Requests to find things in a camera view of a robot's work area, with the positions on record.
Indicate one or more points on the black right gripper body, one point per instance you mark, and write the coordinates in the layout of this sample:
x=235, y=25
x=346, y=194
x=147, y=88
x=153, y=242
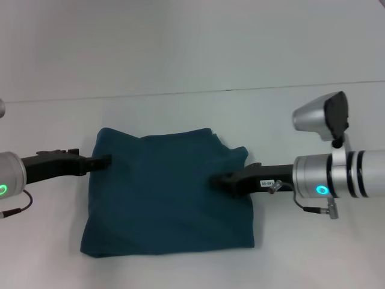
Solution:
x=264, y=177

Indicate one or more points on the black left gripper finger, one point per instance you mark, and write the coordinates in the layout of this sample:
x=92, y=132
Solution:
x=97, y=167
x=99, y=160

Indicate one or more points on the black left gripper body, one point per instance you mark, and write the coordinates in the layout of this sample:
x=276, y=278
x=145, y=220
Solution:
x=54, y=165

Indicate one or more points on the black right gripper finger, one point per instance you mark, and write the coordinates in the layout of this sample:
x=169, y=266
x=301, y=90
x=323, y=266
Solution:
x=224, y=186
x=224, y=179

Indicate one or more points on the teal t-shirt with FREE print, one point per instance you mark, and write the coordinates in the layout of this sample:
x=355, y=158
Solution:
x=168, y=195

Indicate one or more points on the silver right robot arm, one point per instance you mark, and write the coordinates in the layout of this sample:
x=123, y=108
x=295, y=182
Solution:
x=346, y=177

